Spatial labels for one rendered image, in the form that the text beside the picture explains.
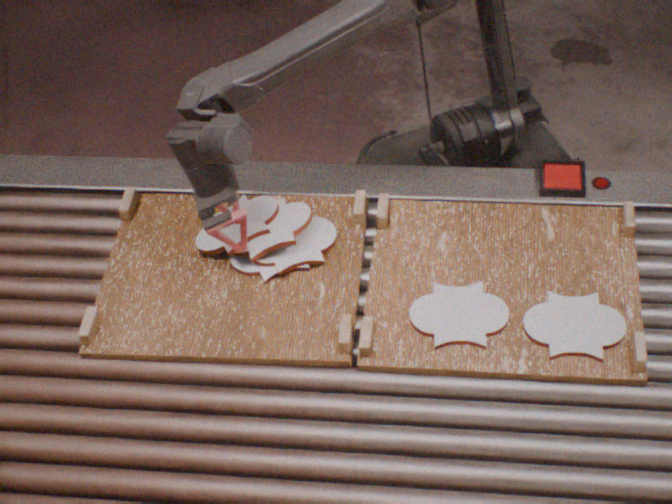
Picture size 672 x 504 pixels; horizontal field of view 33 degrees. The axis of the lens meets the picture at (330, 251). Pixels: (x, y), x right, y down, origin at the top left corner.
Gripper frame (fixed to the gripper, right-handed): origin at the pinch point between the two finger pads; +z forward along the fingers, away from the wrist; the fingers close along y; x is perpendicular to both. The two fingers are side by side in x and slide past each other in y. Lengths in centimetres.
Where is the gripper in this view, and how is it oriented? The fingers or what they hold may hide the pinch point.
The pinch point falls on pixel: (237, 230)
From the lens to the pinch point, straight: 177.1
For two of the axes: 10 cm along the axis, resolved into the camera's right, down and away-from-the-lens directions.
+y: -1.9, -5.4, 8.2
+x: -9.1, 4.0, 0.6
